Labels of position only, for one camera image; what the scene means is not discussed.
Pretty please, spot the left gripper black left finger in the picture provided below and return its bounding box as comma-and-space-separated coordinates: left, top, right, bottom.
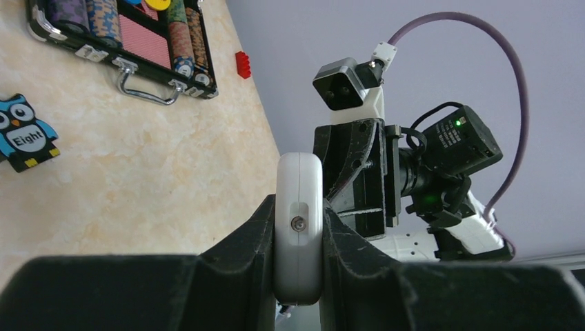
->
1, 195, 275, 330

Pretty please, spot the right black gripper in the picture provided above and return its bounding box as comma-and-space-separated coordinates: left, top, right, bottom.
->
313, 103, 503, 240

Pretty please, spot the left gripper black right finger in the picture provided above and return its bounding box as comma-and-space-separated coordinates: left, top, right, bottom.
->
319, 205, 584, 330

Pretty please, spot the white remote control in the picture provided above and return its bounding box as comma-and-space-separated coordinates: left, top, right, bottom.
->
272, 152, 324, 305

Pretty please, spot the red block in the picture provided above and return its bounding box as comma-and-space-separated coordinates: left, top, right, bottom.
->
235, 51, 252, 79

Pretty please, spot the black poker chip case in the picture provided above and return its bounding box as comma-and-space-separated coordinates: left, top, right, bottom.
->
26, 1, 219, 106

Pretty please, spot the blue owl figure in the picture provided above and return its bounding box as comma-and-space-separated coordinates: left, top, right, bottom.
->
1, 93, 61, 173

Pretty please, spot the red card deck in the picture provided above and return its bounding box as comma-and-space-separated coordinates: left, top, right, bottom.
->
119, 15, 171, 69

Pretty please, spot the yellow dealer chip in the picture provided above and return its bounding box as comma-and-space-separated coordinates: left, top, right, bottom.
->
144, 0, 172, 11

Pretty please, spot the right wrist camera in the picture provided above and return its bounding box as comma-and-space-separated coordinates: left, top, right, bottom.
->
313, 42, 397, 125

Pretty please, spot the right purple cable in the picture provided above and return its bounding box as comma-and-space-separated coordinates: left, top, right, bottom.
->
387, 12, 530, 254

